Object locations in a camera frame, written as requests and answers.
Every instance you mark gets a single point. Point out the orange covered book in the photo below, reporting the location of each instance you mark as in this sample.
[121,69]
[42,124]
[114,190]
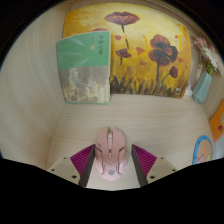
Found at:
[218,123]

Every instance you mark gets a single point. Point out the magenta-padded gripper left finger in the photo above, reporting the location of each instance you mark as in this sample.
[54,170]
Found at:
[83,160]

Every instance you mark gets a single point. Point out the pink computer mouse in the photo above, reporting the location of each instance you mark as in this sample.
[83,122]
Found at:
[110,156]

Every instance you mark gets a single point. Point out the yellow poppy flower painting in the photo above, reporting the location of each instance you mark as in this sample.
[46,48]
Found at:
[146,40]

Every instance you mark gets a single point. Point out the green covered book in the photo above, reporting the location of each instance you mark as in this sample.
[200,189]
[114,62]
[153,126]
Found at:
[83,66]

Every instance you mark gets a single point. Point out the round blue-rimmed cartoon mouse pad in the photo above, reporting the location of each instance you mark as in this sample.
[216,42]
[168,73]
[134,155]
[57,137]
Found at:
[200,150]

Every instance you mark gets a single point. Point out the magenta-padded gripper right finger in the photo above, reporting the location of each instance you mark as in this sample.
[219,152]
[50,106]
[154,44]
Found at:
[143,160]

